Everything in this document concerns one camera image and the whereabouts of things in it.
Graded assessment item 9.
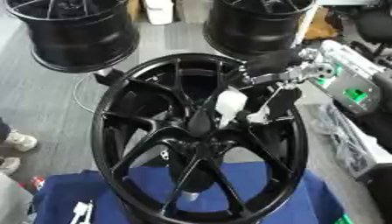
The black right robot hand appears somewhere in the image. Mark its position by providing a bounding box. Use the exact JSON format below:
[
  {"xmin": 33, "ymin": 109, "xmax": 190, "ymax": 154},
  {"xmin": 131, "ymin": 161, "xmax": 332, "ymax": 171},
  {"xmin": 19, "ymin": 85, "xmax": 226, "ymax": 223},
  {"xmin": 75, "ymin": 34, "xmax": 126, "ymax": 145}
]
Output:
[{"xmin": 186, "ymin": 48, "xmax": 306, "ymax": 138}]

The white pin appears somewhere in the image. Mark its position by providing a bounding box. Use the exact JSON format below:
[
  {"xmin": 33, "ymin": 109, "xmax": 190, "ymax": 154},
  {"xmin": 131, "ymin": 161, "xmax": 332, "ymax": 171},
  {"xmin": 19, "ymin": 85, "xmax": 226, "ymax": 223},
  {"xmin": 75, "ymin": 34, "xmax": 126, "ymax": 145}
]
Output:
[
  {"xmin": 213, "ymin": 87, "xmax": 250, "ymax": 130},
  {"xmin": 67, "ymin": 200, "xmax": 88, "ymax": 224},
  {"xmin": 80, "ymin": 199, "xmax": 97, "ymax": 224}
]

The black wheel rim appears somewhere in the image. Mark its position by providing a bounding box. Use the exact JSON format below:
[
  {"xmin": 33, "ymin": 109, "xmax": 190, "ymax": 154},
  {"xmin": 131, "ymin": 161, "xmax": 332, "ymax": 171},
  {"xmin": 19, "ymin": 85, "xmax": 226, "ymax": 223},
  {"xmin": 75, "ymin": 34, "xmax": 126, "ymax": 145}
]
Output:
[
  {"xmin": 202, "ymin": 0, "xmax": 322, "ymax": 61},
  {"xmin": 3, "ymin": 0, "xmax": 143, "ymax": 74}
]

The black spoked wheel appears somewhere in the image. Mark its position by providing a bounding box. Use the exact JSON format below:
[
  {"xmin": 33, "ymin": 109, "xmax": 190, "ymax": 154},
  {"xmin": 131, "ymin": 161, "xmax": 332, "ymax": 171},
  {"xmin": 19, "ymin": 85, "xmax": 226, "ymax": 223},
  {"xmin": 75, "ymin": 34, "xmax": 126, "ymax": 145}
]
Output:
[{"xmin": 90, "ymin": 52, "xmax": 312, "ymax": 224}]

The tan bag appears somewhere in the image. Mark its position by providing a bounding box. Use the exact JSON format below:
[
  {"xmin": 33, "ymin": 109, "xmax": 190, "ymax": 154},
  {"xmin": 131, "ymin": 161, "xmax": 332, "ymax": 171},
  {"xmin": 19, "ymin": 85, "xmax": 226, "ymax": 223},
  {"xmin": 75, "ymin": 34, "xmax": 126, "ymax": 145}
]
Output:
[{"xmin": 304, "ymin": 8, "xmax": 340, "ymax": 41}]

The black office chair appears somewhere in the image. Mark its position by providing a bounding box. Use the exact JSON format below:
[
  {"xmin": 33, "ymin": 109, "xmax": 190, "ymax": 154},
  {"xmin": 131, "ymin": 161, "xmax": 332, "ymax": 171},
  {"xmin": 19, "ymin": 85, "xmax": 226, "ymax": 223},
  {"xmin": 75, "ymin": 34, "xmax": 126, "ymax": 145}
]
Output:
[{"xmin": 350, "ymin": 4, "xmax": 392, "ymax": 60}]

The white box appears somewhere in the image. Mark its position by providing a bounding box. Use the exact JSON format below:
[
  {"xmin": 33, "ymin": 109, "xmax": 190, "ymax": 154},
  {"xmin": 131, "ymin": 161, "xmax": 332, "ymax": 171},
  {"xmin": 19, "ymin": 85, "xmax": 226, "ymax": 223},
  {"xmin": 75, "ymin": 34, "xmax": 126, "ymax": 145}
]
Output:
[{"xmin": 141, "ymin": 0, "xmax": 177, "ymax": 26}]

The grey rack with cables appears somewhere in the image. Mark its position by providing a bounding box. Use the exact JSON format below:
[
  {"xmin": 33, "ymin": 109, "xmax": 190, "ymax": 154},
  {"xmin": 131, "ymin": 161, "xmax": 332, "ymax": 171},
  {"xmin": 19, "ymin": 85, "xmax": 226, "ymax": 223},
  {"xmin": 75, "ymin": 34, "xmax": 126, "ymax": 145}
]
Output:
[{"xmin": 304, "ymin": 102, "xmax": 392, "ymax": 180}]

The black bracket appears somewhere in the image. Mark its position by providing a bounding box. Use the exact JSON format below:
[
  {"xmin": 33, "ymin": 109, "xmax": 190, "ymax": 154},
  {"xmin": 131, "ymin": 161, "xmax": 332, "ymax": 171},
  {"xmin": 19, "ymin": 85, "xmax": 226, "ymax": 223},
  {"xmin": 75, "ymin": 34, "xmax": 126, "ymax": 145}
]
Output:
[{"xmin": 93, "ymin": 67, "xmax": 128, "ymax": 88}]

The grey cable on floor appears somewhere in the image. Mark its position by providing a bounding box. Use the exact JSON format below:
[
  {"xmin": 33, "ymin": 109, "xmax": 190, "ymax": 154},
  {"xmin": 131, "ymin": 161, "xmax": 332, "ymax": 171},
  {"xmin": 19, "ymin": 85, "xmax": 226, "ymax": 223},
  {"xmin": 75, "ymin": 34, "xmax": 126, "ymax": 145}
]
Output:
[{"xmin": 72, "ymin": 73, "xmax": 104, "ymax": 115}]

